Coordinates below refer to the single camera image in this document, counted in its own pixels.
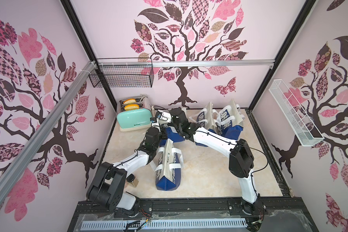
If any takeout bag blue beige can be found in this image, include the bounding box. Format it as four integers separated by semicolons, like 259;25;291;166
151;139;184;191
216;99;245;140
189;102;218;134

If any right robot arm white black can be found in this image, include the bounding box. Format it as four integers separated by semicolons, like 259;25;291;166
169;107;264;215

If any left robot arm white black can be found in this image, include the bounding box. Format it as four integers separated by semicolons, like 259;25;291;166
86;126;167;213

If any mint green toaster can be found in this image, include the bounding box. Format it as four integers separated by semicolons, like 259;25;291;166
117;94;153;132

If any front bread slice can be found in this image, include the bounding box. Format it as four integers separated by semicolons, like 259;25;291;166
124;104;140;111

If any bread slice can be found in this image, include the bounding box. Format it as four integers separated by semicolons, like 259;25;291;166
122;99;137;105
124;104;140;111

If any rear bread slice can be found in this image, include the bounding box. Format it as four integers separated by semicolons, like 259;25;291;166
122;99;137;105

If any small jar with dark lid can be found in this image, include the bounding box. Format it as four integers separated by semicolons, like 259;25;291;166
126;174;139;188

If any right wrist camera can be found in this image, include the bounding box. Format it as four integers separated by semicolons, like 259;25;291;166
155;110;172;123

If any aluminium rail back wall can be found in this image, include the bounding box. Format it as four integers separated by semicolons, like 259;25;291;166
98;60;275;68

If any aluminium rail wall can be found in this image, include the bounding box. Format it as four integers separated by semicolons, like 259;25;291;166
98;60;275;68
0;61;97;205

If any black wire basket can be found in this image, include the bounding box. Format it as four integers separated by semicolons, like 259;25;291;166
89;57;154;88

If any white slotted cable duct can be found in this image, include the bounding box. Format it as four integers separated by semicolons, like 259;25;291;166
79;218;247;232

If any white wire shelf basket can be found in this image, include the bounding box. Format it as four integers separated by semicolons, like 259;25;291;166
269;79;324;147

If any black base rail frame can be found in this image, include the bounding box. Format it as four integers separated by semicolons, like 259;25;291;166
68;197;318;232

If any aluminium rail left wall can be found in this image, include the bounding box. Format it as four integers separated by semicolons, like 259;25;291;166
0;61;97;205

